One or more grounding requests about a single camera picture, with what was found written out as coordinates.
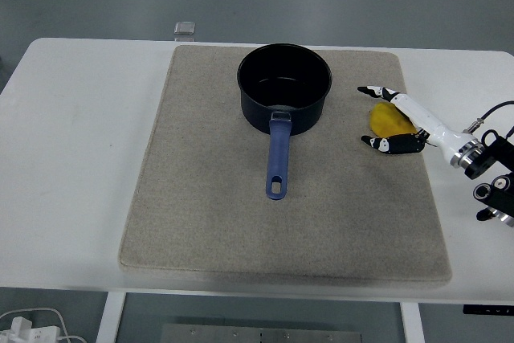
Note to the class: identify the white table leg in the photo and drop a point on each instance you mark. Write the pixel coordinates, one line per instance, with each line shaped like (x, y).
(110, 319)
(413, 325)

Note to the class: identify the small clear square block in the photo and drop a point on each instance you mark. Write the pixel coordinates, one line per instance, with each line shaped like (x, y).
(185, 27)

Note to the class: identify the grey fabric mat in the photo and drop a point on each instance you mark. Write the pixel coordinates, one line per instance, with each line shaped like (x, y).
(201, 198)

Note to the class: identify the black table control panel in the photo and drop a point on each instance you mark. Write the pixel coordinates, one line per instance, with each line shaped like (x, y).
(488, 309)

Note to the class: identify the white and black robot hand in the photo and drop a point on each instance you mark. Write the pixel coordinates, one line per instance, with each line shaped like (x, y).
(435, 128)

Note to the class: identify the white power strip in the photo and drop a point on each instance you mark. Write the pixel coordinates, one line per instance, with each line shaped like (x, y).
(28, 333)

